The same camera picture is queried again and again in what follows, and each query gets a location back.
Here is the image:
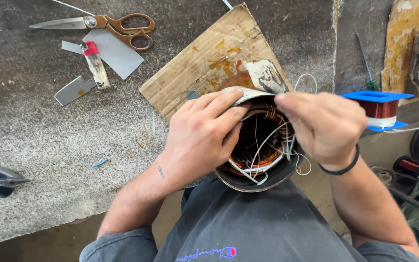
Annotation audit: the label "person's left hand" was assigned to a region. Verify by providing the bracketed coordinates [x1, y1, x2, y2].
[163, 88, 252, 183]

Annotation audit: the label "large grey insulation paper sheet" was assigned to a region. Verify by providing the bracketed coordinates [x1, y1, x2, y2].
[82, 28, 145, 80]

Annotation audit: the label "black wristband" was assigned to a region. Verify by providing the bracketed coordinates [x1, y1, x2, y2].
[319, 144, 361, 176]

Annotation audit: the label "dirty white paper piece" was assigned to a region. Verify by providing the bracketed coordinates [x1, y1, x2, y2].
[243, 59, 289, 94]

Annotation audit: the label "brown-handled scissors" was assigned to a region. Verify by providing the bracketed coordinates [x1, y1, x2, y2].
[29, 13, 156, 51]

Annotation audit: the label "clear lighter with red cap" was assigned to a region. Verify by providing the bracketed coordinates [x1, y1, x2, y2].
[81, 41, 111, 90]

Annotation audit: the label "person's right hand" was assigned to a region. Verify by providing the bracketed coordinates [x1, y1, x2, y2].
[274, 91, 369, 172]

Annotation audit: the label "motor stator with copper windings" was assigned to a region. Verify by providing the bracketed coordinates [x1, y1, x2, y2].
[213, 87, 307, 193]

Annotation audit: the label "person's grey shirt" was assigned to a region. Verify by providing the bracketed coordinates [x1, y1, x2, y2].
[79, 178, 419, 262]

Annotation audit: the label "small grey paper strip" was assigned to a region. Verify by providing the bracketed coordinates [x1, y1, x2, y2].
[61, 40, 85, 55]

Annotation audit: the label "stained cardboard sheet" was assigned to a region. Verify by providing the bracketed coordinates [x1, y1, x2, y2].
[139, 3, 294, 122]

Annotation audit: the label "green-handled screwdriver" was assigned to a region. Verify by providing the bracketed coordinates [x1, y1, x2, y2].
[356, 32, 380, 92]

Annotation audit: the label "stained wooden board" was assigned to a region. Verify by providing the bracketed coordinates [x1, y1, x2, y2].
[381, 0, 419, 94]

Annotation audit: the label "blue spool of copper wire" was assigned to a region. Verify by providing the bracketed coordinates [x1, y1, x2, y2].
[340, 90, 415, 132]

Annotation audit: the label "black spool of copper wire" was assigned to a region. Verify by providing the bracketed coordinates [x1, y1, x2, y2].
[392, 155, 419, 181]

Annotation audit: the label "white lacing string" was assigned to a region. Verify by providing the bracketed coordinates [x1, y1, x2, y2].
[228, 74, 319, 185]

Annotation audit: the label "notched grey paper piece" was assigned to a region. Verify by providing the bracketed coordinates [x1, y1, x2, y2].
[54, 75, 97, 107]

